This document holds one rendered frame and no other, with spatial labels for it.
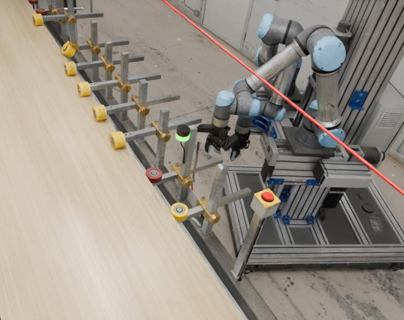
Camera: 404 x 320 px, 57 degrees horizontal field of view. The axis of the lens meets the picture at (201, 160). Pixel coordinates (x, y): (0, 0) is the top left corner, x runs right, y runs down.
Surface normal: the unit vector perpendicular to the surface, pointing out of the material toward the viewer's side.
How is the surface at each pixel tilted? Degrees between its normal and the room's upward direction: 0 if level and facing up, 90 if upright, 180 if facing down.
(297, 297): 0
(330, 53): 83
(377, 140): 90
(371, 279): 0
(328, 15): 90
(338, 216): 0
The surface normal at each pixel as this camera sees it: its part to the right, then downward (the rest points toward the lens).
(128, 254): 0.15, -0.74
